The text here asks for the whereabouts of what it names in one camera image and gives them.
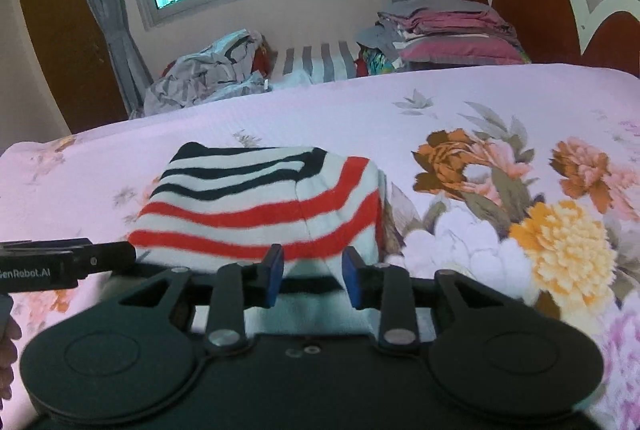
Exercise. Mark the pile of grey clothes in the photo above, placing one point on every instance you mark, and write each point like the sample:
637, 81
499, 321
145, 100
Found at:
210, 70

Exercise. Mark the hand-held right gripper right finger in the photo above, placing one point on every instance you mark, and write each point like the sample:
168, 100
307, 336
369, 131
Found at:
351, 277

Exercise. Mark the person's left hand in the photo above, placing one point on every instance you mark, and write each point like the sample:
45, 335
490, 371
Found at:
7, 360

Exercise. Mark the striped knit sweater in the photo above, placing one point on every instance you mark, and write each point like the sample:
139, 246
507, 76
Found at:
260, 205

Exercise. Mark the red cloth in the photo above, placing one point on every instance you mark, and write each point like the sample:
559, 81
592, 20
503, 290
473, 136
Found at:
261, 60

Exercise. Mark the grey striped cloth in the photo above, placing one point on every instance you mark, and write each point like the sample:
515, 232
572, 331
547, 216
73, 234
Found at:
315, 60

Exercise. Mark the pink floral bed sheet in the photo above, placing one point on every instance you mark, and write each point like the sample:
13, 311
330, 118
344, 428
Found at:
500, 120

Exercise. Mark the stack of folded pink bedding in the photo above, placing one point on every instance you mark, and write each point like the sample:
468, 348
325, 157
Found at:
450, 35

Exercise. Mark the brown wooden door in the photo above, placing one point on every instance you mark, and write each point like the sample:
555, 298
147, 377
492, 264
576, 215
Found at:
60, 35

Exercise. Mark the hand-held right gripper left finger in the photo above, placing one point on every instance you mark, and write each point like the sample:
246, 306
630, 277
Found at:
274, 272

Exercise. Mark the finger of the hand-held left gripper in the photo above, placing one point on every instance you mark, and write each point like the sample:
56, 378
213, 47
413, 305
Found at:
112, 255

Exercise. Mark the scalloped brown headboard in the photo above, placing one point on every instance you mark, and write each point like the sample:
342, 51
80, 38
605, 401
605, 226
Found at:
540, 0

